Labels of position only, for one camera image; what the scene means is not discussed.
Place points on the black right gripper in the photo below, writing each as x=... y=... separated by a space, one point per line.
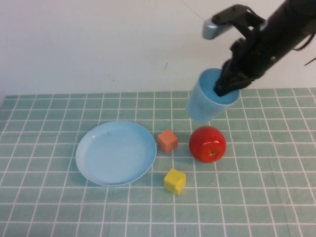
x=256 y=53

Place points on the light blue plastic cup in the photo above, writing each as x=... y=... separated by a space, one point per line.
x=201 y=107

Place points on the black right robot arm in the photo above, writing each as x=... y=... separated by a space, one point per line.
x=293 y=17

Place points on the light blue plate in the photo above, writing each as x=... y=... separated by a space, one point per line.
x=116 y=153

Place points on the red apple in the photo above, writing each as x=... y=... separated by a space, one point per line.
x=205 y=145

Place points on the orange cube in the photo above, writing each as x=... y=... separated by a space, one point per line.
x=168 y=142

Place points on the yellow cube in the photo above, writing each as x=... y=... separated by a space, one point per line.
x=174 y=180

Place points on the green checked tablecloth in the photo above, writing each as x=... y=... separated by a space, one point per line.
x=259 y=197

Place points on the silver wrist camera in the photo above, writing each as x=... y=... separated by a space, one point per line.
x=212 y=29

